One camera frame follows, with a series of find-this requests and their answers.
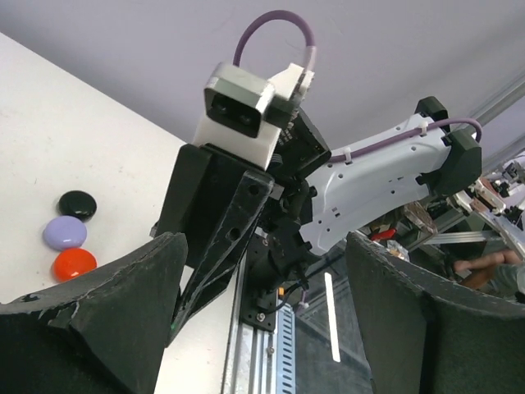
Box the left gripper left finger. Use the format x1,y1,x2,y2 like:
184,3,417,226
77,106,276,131
1,233,187,393

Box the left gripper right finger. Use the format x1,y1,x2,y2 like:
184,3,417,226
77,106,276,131
345,232,524,393

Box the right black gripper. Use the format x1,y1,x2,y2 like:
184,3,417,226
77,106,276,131
155,111,331,343

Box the orange round charging case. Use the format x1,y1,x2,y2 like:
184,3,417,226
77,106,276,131
51,248,98,282

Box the lilac round charging case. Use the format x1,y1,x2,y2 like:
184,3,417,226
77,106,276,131
43,216,88,251

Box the black round charging case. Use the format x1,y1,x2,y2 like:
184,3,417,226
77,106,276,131
57,190,98,222

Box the person's forearm in background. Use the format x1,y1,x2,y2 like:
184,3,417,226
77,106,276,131
453,250,522,272

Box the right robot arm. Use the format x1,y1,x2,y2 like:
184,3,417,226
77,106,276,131
153,97,482,339

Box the right black base bracket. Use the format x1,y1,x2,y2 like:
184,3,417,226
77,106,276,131
240,234,293,332

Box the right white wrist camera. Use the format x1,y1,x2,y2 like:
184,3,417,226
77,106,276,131
192,62,314,170

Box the aluminium mounting rail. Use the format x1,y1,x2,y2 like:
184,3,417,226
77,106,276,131
221,260,277,394

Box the grey slotted cable duct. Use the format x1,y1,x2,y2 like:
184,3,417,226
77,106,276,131
275,304,296,394

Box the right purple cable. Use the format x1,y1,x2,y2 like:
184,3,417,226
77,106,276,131
232,10,484,163

